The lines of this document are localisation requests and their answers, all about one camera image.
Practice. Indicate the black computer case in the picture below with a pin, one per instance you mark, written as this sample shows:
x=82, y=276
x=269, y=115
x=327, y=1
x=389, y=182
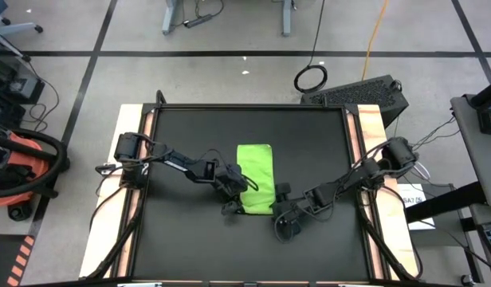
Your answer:
x=357, y=93

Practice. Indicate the black curved frame hook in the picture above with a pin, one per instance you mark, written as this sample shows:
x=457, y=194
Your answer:
x=157, y=97

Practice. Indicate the grey desk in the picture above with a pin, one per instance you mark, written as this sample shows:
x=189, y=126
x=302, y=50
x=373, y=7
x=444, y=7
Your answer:
x=476, y=151

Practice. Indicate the hazard striped floor mat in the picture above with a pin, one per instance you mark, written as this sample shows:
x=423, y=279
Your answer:
x=2, y=259

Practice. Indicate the light wooden base board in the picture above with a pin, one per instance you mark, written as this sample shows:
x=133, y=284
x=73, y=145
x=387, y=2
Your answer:
x=110, y=239

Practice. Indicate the black clamp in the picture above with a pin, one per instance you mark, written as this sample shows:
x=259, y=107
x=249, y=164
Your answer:
x=104, y=169

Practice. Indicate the orange vacuum cleaner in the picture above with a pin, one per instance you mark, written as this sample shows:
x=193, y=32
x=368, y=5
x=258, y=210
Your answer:
x=28, y=153

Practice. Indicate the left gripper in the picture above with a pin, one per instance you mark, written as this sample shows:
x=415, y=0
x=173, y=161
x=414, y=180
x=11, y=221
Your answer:
x=234, y=185

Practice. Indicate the black diagonal frame strut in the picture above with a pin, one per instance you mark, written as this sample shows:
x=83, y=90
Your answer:
x=385, y=246
x=114, y=245

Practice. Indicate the black desk beam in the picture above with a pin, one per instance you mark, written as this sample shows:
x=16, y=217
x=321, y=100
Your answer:
x=445, y=201

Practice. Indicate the grey office chair base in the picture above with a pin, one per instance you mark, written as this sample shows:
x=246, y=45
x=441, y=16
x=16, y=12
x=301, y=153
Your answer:
x=14, y=27

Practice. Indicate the black device with screen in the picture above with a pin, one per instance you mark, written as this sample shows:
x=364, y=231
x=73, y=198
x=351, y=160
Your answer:
x=488, y=119

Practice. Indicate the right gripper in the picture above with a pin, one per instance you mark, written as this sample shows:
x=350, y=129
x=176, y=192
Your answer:
x=291, y=209

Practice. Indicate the grey desk leg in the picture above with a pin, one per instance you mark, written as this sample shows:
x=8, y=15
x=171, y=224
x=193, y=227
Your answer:
x=170, y=20
x=286, y=20

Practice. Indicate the black equipment cart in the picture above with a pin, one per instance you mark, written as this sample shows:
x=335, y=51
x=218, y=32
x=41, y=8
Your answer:
x=14, y=83

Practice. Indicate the black table frame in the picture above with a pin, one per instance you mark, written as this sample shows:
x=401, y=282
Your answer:
x=249, y=106

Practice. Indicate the black power strip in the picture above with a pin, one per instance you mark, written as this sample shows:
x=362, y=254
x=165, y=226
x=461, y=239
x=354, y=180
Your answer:
x=198, y=20

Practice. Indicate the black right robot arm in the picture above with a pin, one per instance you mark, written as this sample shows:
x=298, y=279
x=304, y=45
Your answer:
x=349, y=181

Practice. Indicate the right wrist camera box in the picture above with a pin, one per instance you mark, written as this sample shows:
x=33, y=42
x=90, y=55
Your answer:
x=291, y=228

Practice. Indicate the black caster wheel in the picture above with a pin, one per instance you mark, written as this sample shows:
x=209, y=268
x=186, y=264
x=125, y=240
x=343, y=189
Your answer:
x=467, y=280

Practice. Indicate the white paper label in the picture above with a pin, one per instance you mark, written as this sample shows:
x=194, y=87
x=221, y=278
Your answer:
x=413, y=191

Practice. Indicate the green towel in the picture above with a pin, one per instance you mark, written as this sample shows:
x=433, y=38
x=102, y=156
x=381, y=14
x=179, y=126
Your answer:
x=255, y=171

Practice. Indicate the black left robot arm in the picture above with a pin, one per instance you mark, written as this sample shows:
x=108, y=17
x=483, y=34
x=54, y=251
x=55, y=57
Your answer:
x=181, y=163

